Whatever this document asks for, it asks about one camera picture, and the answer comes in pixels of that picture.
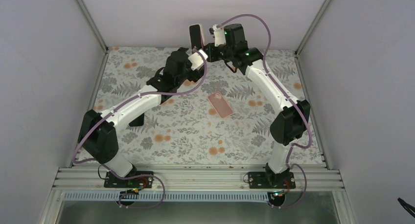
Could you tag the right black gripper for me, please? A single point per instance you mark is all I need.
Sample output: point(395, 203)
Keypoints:
point(211, 55)

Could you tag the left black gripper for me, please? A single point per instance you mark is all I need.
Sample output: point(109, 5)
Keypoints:
point(198, 74)

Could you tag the black smartphone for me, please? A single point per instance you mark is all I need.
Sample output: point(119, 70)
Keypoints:
point(192, 37)
point(138, 122)

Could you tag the pink phone case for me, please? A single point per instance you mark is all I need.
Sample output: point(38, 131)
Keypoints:
point(221, 106)

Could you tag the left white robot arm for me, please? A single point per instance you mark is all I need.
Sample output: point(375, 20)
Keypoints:
point(98, 134)

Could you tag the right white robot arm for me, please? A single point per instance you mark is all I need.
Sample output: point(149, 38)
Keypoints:
point(292, 117)

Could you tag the black object at edge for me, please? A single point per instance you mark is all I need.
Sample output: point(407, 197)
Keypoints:
point(409, 208)

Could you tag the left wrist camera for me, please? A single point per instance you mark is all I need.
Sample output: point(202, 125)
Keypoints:
point(197, 60)

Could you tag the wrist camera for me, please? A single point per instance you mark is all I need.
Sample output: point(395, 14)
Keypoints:
point(197, 60)
point(218, 34)

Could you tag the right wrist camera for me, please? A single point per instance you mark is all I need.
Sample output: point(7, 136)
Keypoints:
point(218, 34)

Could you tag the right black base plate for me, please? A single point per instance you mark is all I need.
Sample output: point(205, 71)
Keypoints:
point(262, 180)

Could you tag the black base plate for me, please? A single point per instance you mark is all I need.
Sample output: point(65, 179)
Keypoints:
point(262, 180)
point(111, 181)

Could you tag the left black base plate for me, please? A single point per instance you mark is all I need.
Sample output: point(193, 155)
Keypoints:
point(111, 181)

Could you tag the left aluminium frame post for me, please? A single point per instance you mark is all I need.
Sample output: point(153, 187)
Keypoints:
point(92, 25)

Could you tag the aluminium frame post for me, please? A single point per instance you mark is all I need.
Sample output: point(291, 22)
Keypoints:
point(312, 27)
point(92, 25)

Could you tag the right aluminium frame post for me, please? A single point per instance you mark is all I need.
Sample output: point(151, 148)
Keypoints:
point(312, 27)

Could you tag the perforated cable duct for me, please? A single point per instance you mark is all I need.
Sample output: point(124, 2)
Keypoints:
point(169, 196)

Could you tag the aluminium front rail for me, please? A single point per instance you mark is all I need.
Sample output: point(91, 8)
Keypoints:
point(200, 177)

